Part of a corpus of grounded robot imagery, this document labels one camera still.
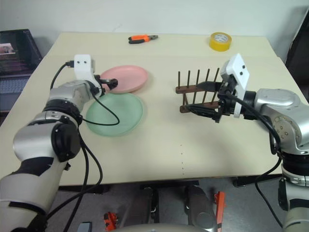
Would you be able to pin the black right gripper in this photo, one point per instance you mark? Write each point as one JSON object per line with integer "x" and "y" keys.
{"x": 227, "y": 104}

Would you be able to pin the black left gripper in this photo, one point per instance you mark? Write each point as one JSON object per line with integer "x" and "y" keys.
{"x": 97, "y": 77}

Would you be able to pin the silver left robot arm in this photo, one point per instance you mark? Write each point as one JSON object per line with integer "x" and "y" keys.
{"x": 36, "y": 135}

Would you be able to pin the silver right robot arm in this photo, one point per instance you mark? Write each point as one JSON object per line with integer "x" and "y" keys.
{"x": 287, "y": 108}

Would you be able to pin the wooden dish rack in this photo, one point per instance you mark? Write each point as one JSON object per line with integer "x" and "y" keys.
{"x": 186, "y": 90}

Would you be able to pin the pink plate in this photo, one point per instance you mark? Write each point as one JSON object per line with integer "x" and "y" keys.
{"x": 125, "y": 76}

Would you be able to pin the green plate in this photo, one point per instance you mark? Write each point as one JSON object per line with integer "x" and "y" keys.
{"x": 120, "y": 113}

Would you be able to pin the orange and black pliers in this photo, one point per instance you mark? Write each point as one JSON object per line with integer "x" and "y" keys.
{"x": 141, "y": 38}

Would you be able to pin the yellow tape roll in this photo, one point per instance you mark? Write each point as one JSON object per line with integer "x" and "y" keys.
{"x": 219, "y": 44}

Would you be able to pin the open laptop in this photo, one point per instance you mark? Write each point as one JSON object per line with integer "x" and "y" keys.
{"x": 17, "y": 55}

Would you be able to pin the dark chair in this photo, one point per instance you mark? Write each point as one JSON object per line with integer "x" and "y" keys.
{"x": 298, "y": 55}

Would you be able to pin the dark rounded shape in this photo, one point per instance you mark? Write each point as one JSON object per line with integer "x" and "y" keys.
{"x": 199, "y": 205}

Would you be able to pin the long orange clamp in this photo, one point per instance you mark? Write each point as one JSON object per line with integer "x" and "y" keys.
{"x": 220, "y": 205}

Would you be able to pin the small orange black tool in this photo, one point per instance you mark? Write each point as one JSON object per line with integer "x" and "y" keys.
{"x": 110, "y": 220}

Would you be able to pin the small grey box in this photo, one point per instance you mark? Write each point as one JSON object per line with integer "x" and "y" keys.
{"x": 85, "y": 227}

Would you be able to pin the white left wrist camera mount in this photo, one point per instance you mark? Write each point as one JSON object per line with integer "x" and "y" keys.
{"x": 83, "y": 66}

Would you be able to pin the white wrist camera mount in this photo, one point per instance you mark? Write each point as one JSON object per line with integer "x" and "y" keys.
{"x": 83, "y": 66}
{"x": 240, "y": 70}

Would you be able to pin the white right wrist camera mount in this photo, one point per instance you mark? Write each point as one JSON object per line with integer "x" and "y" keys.
{"x": 240, "y": 70}

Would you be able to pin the black table frame bar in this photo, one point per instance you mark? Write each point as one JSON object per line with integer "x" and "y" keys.
{"x": 169, "y": 184}

